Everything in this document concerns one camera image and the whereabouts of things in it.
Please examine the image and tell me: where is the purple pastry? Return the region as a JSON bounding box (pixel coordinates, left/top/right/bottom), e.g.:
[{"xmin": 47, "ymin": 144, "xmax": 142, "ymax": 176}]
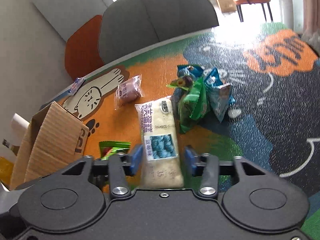
[{"xmin": 114, "ymin": 75, "xmax": 144, "ymax": 109}]

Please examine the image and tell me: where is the open cardboard box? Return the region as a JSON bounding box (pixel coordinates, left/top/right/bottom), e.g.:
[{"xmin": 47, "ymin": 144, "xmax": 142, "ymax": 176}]
[{"xmin": 10, "ymin": 101, "xmax": 89, "ymax": 190}]

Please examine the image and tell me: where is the light green snack packet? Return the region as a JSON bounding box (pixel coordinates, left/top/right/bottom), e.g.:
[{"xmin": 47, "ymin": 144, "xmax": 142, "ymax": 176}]
[{"xmin": 99, "ymin": 141, "xmax": 131, "ymax": 160}]

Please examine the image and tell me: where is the blue tissue packet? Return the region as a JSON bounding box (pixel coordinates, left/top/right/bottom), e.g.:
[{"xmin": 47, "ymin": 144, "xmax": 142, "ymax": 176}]
[{"xmin": 68, "ymin": 77, "xmax": 86, "ymax": 96}]

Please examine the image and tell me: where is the blue snack packet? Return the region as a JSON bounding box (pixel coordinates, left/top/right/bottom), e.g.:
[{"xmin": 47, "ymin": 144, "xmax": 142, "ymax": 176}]
[{"xmin": 177, "ymin": 65, "xmax": 236, "ymax": 122}]

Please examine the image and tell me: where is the long white cake package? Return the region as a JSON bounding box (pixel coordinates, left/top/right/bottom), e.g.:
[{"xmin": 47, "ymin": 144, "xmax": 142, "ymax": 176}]
[{"xmin": 135, "ymin": 96, "xmax": 184, "ymax": 189}]

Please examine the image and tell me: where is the grey chair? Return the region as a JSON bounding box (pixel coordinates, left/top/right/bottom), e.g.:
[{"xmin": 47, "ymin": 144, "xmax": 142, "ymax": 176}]
[{"xmin": 98, "ymin": 0, "xmax": 219, "ymax": 63}]

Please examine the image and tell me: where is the white paper towel roll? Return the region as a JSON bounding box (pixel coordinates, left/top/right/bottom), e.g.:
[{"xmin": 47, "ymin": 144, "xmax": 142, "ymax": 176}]
[{"xmin": 10, "ymin": 113, "xmax": 29, "ymax": 145}]

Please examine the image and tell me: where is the white board against wall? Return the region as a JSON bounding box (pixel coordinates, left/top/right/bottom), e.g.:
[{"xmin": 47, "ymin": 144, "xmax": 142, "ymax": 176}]
[{"xmin": 32, "ymin": 0, "xmax": 113, "ymax": 41}]

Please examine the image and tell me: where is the pink curtain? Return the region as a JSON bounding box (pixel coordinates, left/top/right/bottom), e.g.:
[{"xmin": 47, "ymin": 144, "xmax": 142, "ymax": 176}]
[{"xmin": 303, "ymin": 0, "xmax": 319, "ymax": 38}]

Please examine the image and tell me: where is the green avocado snack packet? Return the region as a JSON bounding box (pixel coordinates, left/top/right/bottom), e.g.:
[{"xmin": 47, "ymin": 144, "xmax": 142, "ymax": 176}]
[{"xmin": 167, "ymin": 75, "xmax": 210, "ymax": 134}]

